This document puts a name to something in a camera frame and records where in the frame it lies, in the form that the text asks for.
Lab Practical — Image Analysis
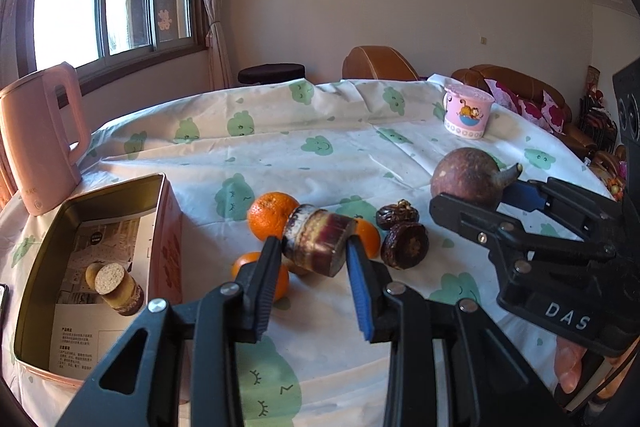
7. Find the person's right hand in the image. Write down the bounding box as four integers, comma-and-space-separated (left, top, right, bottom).
555, 338, 621, 400

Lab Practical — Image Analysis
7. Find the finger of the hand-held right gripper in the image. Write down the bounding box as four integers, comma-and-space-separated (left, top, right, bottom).
430, 193, 616, 278
502, 177, 623, 240

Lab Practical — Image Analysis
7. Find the dark round stool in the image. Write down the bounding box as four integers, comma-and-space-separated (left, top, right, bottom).
237, 63, 307, 86

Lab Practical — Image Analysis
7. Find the pink cartoon mug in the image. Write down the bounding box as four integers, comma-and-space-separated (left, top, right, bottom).
442, 83, 496, 140

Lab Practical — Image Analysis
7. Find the printed paper leaflet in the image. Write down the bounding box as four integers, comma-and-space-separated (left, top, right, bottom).
50, 217, 161, 378

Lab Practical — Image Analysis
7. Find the large brown stemmed fruit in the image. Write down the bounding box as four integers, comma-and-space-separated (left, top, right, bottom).
430, 147, 523, 210

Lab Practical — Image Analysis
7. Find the small orange mandarin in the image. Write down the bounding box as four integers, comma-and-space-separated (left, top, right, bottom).
231, 252, 291, 303
352, 218, 382, 260

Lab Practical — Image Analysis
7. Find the large orange mandarin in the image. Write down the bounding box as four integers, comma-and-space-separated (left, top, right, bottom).
247, 192, 301, 243

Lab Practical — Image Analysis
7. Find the white cloud-print tablecloth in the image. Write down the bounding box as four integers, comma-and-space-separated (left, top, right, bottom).
0, 77, 621, 427

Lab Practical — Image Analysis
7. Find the pink electric kettle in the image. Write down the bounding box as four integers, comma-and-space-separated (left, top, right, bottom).
0, 62, 93, 218

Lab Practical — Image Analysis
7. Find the purple sugarcane piece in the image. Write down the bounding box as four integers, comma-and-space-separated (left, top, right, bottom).
94, 263, 146, 317
281, 203, 357, 278

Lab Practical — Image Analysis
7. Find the brown leather sofa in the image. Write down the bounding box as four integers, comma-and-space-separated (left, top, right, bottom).
450, 64, 601, 158

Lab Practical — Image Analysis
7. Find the wrinkled brown date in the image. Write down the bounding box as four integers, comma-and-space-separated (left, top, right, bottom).
375, 200, 420, 230

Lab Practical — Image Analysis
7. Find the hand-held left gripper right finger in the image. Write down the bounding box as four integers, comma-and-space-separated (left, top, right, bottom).
346, 237, 571, 427

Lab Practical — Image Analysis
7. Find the pink metal tin box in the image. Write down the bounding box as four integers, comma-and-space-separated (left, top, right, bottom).
12, 173, 183, 380

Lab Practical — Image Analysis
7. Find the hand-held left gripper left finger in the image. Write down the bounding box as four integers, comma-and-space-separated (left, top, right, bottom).
55, 236, 283, 427

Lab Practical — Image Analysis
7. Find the cluttered dark shelf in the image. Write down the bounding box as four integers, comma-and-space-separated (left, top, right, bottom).
577, 66, 628, 198

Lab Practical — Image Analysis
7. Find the pink floral cushion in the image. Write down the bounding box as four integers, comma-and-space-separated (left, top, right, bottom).
484, 78, 546, 120
542, 89, 568, 135

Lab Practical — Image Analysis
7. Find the brown leather chair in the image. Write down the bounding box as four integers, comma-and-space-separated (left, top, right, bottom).
342, 46, 421, 82

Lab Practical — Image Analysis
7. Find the black smartphone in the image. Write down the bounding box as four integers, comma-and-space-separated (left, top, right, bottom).
0, 283, 10, 338

